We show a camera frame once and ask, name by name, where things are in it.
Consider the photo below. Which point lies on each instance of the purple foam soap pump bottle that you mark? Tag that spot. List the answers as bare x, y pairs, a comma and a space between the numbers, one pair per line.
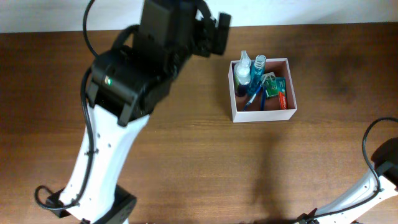
242, 77

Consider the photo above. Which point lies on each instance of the blue white toothbrush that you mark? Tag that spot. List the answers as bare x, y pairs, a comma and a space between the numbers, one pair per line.
253, 97

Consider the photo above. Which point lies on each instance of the green Dettol soap box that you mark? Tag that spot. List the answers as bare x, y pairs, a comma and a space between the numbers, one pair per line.
273, 85

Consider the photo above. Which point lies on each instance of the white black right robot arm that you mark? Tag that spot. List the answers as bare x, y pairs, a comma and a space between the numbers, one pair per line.
365, 194

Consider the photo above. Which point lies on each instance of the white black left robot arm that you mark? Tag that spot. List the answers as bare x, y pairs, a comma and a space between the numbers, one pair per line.
119, 92

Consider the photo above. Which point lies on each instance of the blue disposable razor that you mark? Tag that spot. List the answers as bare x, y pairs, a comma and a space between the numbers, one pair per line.
263, 96

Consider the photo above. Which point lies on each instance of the pink open cardboard box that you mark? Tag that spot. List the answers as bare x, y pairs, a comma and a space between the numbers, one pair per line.
272, 110

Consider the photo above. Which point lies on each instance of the teal Listerine mouthwash bottle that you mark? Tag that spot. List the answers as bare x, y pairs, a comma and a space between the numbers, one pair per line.
257, 71

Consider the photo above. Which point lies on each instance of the green toothpaste tube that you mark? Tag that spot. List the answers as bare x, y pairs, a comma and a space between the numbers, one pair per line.
282, 99

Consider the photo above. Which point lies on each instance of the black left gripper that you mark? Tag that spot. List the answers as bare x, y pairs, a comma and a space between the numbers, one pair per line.
212, 30

